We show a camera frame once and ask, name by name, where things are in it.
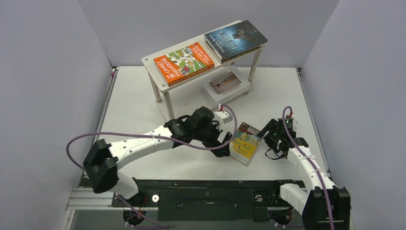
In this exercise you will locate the dark blue paperback book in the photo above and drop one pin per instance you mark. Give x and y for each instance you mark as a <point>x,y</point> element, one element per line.
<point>235,38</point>

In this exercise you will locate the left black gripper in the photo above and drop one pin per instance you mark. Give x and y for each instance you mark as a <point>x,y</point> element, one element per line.
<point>215,142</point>

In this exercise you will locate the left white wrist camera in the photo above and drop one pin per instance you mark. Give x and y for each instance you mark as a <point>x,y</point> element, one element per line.
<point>222,117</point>

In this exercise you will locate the white two-tier shelf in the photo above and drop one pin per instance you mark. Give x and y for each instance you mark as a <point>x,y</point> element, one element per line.
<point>247,64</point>

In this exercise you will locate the orange 78-storey treehouse book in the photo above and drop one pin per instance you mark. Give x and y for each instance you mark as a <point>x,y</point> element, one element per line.
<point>183,64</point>

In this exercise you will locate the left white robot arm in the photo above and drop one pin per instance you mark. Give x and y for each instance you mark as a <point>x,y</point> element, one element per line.
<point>104,161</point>

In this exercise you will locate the black blue treehouse book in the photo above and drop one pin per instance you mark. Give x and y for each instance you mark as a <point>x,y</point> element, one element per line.
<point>223,60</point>

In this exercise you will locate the white style magazine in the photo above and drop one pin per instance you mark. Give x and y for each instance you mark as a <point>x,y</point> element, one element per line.
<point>225,84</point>

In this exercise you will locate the yellow red paperback book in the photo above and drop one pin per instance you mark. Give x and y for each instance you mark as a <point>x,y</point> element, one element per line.
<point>245,143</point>

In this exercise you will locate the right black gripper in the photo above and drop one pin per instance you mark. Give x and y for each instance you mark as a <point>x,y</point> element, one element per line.
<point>272,133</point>

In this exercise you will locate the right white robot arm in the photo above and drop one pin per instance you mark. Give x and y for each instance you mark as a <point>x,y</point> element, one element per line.
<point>311,181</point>

